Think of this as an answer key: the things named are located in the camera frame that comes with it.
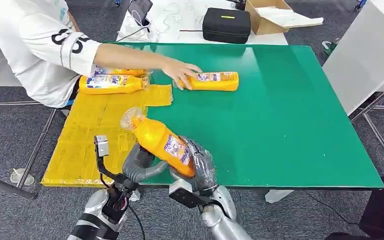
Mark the green table mat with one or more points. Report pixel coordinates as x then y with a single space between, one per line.
278 116

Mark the brown cardboard box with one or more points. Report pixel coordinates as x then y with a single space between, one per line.
261 24

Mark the person's hand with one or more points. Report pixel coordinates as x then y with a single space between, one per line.
178 69

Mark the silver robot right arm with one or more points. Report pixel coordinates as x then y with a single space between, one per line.
222 225

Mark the white cabinet panel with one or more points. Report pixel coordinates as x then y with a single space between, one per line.
364 49

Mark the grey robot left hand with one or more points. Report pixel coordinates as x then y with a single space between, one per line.
135 167

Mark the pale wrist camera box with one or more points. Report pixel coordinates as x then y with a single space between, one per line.
182 195
102 145

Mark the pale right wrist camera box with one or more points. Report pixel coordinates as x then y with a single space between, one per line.
182 195

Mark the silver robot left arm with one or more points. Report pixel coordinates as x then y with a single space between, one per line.
92 212

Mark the white table foot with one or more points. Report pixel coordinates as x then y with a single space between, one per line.
278 195

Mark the orange drink bottle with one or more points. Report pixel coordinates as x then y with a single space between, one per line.
129 71
152 136
112 87
218 84

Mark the yellow taped sheet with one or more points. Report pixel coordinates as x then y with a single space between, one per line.
89 132

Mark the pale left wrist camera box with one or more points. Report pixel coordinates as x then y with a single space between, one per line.
102 145

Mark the metal table frame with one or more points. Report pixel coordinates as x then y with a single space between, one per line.
36 145
377 99

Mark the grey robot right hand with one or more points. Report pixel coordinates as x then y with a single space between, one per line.
205 169

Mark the white paper sheet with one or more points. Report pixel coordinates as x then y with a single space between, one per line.
288 16

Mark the person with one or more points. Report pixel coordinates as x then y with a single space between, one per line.
29 49

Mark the clear plastic cup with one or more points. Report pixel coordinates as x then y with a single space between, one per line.
21 177

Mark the black zip case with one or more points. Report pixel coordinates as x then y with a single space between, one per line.
226 26

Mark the dark tablet device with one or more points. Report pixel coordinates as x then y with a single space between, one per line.
140 10

